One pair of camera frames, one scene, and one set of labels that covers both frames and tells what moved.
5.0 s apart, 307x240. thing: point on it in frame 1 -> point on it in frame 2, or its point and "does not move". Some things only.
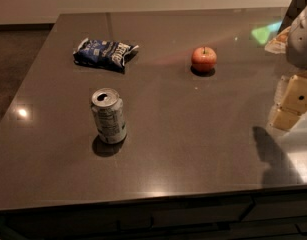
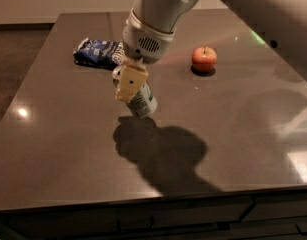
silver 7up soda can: x=108 y=111 -> x=145 y=102
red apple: x=203 y=59 does not move
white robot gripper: x=301 y=42 -> x=143 y=44
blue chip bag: x=104 y=53 does not move
